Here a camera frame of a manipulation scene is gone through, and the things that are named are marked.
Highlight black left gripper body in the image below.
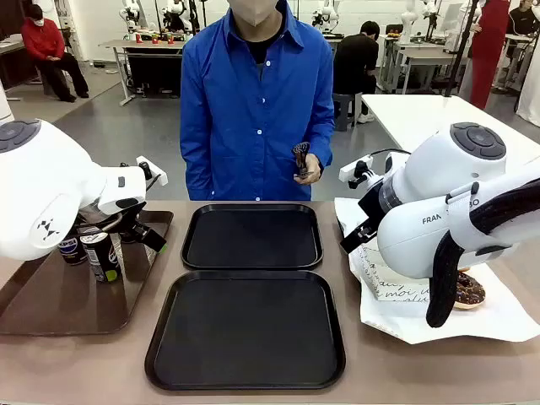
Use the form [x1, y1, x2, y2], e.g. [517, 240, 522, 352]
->
[111, 213, 169, 255]

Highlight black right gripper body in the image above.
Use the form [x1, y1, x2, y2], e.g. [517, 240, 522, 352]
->
[356, 185, 384, 231]

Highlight black Pepsi can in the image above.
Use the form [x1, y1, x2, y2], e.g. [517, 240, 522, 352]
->
[57, 235, 90, 267]
[78, 230, 125, 284]

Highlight serving tongs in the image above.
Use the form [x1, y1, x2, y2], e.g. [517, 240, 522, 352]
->
[292, 142, 316, 181]

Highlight person's right forearm blue sleeve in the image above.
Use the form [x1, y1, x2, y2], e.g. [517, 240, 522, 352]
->
[180, 121, 214, 202]

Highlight person's left forearm blue sleeve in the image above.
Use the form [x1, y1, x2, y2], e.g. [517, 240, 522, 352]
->
[310, 117, 337, 172]

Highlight person's left hand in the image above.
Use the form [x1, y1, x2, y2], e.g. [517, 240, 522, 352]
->
[294, 152, 326, 186]

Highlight grey stool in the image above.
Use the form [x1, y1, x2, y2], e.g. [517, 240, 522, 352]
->
[332, 92, 365, 132]

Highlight small black plastic tray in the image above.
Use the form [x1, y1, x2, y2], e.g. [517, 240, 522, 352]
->
[180, 202, 324, 272]

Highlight large white table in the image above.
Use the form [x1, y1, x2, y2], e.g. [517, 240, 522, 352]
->
[361, 93, 540, 170]

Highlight brown plastic tray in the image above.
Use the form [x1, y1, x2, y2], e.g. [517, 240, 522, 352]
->
[0, 209, 175, 337]

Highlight chocolate sprinkled donut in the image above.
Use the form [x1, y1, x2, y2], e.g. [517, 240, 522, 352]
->
[451, 271, 489, 312]

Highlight large black plastic tray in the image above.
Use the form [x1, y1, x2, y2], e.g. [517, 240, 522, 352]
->
[143, 270, 348, 392]

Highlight seated person in black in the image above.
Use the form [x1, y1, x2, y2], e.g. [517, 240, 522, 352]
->
[332, 20, 381, 124]

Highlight person in blue shirt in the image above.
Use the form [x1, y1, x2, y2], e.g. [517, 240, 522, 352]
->
[180, 0, 337, 203]

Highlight white paper sheet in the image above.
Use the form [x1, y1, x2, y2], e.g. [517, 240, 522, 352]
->
[333, 197, 540, 345]

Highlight white background table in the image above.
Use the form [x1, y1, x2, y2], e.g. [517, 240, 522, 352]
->
[381, 35, 470, 95]

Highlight wooden top background table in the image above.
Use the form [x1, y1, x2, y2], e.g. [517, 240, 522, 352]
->
[98, 38, 195, 107]

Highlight black stand pole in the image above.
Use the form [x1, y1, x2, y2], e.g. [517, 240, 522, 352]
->
[444, 0, 483, 99]

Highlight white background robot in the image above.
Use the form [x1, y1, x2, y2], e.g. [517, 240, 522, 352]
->
[400, 0, 419, 44]
[161, 0, 190, 33]
[311, 0, 341, 33]
[118, 0, 147, 33]

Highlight standing person in red apron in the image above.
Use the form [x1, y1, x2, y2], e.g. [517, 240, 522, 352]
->
[458, 0, 512, 111]

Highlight seated person in red sweater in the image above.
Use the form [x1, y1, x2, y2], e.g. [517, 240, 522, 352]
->
[20, 3, 90, 104]

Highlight beige face mask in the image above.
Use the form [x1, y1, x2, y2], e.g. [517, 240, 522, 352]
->
[229, 0, 280, 29]

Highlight background person in black top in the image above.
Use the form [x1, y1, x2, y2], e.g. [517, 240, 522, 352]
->
[507, 0, 540, 37]

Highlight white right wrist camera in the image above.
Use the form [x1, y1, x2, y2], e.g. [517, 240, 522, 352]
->
[338, 155, 375, 183]

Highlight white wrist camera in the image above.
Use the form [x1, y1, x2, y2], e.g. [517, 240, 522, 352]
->
[135, 155, 169, 187]
[338, 155, 375, 183]

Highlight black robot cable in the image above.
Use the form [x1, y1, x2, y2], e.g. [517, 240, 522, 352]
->
[370, 148, 413, 160]

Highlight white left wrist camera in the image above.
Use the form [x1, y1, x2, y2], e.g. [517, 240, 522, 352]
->
[135, 155, 169, 187]

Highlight black fabric cable sleeve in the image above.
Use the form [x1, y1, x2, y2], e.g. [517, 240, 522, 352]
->
[425, 178, 540, 330]

